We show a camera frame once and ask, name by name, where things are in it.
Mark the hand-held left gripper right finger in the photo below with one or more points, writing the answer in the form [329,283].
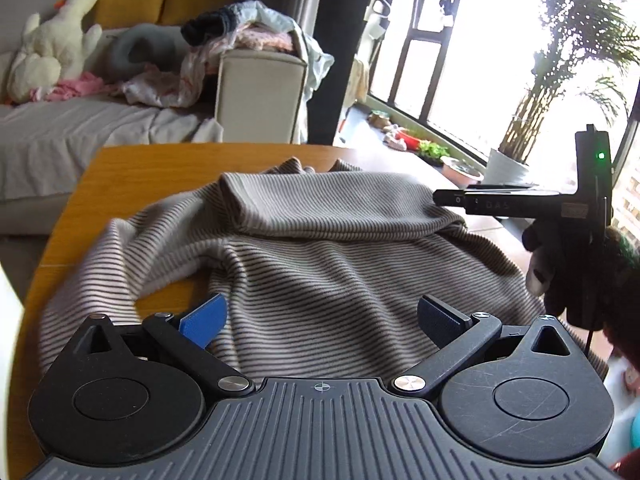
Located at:
[440,317]

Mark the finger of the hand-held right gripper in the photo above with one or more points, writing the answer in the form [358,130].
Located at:
[450,198]

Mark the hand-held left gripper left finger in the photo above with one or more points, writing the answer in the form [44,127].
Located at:
[205,320]

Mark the striped grey sweater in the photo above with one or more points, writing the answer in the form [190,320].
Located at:
[325,260]

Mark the pile of mixed clothes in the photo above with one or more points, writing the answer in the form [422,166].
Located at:
[260,25]

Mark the person's right hand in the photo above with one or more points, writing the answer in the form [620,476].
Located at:
[540,272]

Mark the pink basin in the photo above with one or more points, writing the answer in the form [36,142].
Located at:
[462,177]

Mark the tray of green plants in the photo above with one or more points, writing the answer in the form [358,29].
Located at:
[432,151]

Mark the potted palm in white pot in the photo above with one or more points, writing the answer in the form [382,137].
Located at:
[505,167]

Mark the red basin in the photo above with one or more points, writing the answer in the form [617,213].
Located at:
[412,141]

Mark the pink slipper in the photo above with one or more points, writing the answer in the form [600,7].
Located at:
[397,142]
[390,132]

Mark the beige hanging towel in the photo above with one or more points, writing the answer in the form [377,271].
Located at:
[360,77]

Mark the white upright floor cleaner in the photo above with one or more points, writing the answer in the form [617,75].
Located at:
[378,20]

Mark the dark curtain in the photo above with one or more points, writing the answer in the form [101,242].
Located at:
[345,35]

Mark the grey sofa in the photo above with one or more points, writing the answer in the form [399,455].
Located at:
[75,135]

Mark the crumpled floral cloth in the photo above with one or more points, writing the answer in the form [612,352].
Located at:
[165,85]

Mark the pink cloth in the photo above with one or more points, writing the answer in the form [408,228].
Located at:
[75,87]

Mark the grey neck pillow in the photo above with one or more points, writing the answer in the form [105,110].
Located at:
[130,42]

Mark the white duck plush toy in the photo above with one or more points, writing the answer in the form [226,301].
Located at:
[50,50]

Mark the yellow sofa cushion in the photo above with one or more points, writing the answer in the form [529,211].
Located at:
[200,2]
[130,5]

